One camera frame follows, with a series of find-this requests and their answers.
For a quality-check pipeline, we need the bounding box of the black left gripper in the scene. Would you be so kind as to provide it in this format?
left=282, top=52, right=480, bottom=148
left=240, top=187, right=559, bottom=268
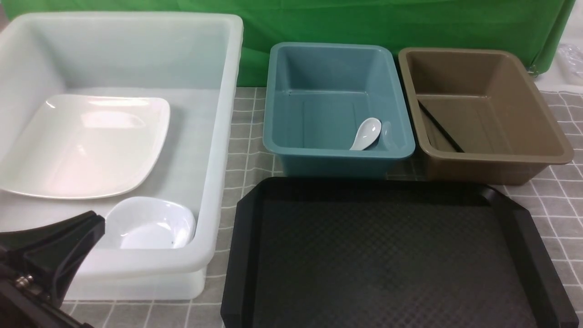
left=0, top=210, right=106, bottom=328

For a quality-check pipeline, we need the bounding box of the small white bowl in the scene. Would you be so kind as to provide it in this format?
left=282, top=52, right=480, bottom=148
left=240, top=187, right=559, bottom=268
left=97, top=196, right=196, bottom=250

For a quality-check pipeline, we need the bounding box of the large white square plate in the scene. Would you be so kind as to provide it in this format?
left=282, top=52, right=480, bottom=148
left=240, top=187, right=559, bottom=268
left=1, top=95, right=171, bottom=200

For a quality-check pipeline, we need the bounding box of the white ceramic soup spoon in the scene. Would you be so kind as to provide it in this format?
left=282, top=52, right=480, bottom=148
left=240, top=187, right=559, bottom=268
left=349, top=118, right=382, bottom=151

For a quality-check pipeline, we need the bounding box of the black chopstick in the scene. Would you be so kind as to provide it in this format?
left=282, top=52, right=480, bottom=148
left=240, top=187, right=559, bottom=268
left=417, top=101, right=464, bottom=153

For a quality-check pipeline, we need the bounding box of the large white plastic bin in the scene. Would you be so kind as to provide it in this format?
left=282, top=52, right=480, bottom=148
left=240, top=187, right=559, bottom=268
left=0, top=12, right=243, bottom=301

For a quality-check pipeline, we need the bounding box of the black plastic serving tray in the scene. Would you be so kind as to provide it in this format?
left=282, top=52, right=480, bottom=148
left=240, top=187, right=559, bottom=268
left=220, top=177, right=579, bottom=328

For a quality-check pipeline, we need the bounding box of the teal plastic bin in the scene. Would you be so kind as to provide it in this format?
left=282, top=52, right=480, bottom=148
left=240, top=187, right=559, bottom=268
left=263, top=43, right=416, bottom=179

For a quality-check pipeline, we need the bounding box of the brown plastic bin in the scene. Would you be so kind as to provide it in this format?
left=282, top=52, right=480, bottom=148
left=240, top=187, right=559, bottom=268
left=398, top=48, right=574, bottom=185

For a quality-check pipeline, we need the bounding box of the grey checked tablecloth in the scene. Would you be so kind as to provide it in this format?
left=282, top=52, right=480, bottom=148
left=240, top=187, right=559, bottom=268
left=61, top=87, right=583, bottom=328

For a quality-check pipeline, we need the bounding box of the green backdrop cloth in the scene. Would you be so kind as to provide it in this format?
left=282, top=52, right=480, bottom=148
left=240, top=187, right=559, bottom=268
left=2, top=0, right=575, bottom=87

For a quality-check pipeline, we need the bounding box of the clear plastic bag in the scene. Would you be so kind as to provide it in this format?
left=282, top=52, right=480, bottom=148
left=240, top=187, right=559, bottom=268
left=557, top=43, right=583, bottom=80

